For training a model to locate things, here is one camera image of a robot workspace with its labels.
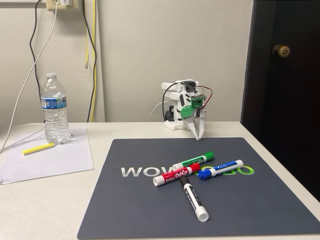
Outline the long white charger cable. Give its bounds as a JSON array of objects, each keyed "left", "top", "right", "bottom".
[{"left": 0, "top": 1, "right": 61, "bottom": 154}]

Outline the black Expo marker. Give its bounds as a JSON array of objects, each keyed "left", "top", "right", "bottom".
[{"left": 179, "top": 176, "right": 210, "bottom": 223}]

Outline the blue Expo marker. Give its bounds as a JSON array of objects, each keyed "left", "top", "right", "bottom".
[{"left": 197, "top": 159, "right": 245, "bottom": 181}]

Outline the yellow and white eraser bar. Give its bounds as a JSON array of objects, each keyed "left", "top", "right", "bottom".
[{"left": 22, "top": 142, "right": 56, "bottom": 157}]

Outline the beige wall outlet plate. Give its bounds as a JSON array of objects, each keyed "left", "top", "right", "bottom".
[{"left": 45, "top": 0, "right": 81, "bottom": 12}]

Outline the long yellow cable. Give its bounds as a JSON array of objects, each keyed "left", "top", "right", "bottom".
[{"left": 90, "top": 0, "right": 98, "bottom": 123}]

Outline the green Expo marker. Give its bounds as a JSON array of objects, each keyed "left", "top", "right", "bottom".
[{"left": 172, "top": 151, "right": 216, "bottom": 172}]

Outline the green camera board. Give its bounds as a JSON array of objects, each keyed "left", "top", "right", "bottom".
[{"left": 190, "top": 93, "right": 208, "bottom": 109}]

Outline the white cable behind arm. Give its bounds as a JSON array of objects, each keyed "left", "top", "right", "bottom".
[{"left": 148, "top": 100, "right": 166, "bottom": 123}]

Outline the dark wooden door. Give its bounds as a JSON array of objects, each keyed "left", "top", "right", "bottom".
[{"left": 240, "top": 0, "right": 320, "bottom": 204}]

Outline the brass door knob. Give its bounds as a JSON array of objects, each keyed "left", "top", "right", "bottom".
[{"left": 271, "top": 44, "right": 291, "bottom": 60}]

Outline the thick black wall cable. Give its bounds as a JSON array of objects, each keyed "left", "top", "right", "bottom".
[{"left": 81, "top": 0, "right": 98, "bottom": 123}]

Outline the white paper sheet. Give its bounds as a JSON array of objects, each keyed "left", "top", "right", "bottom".
[{"left": 0, "top": 127, "right": 96, "bottom": 186}]

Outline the red Expo marker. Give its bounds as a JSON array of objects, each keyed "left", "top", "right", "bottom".
[{"left": 152, "top": 163, "right": 202, "bottom": 188}]

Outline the red and black servo cable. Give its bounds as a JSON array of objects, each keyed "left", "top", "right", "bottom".
[{"left": 163, "top": 82, "right": 214, "bottom": 106}]

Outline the clear plastic water bottle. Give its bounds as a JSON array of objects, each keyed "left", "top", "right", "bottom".
[{"left": 40, "top": 72, "right": 71, "bottom": 145}]

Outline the dark grey printed mat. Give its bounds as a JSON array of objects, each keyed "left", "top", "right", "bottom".
[{"left": 76, "top": 137, "right": 320, "bottom": 240}]

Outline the thin black wall cable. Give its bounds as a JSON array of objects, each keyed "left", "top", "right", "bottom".
[{"left": 29, "top": 0, "right": 43, "bottom": 97}]

